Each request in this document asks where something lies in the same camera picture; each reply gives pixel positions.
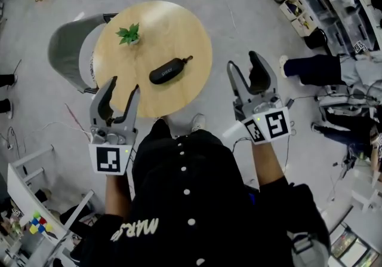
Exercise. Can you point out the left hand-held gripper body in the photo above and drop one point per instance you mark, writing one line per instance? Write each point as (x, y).
(109, 159)

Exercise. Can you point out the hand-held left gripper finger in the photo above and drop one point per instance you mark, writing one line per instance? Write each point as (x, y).
(95, 113)
(130, 119)

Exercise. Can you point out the person's left forearm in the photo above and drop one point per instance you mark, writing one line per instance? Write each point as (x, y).
(118, 197)

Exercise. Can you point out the white shelving unit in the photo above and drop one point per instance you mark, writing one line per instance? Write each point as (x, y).
(337, 0)

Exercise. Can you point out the white storage box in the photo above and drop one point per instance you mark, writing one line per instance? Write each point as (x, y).
(304, 24)
(291, 7)

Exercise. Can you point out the grey shell chair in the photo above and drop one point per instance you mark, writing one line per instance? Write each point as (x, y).
(65, 47)

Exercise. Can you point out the glass window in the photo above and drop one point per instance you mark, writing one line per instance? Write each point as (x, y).
(352, 248)

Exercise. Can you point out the round wooden table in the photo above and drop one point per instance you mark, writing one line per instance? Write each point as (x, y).
(179, 39)

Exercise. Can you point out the black round bin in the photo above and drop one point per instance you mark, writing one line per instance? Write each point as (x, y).
(316, 39)

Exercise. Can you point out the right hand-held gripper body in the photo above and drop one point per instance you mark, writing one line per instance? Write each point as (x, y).
(277, 125)

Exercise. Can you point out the person's black buttoned jacket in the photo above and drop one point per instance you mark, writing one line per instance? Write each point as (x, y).
(194, 215)

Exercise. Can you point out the colourful puzzle cube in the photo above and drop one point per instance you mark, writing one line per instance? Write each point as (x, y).
(40, 224)

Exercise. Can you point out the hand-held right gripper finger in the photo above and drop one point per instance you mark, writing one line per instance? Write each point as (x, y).
(235, 83)
(270, 83)

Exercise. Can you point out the person's right white shoe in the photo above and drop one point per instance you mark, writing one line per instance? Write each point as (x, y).
(198, 122)

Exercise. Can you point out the black zippered case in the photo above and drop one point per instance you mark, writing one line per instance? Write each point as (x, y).
(167, 71)

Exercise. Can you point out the small potted green plant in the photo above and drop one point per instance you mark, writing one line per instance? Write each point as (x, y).
(129, 34)

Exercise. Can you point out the person's right forearm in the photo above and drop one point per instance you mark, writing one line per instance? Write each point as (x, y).
(268, 164)

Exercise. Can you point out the white desk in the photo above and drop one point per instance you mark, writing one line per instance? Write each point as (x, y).
(21, 188)

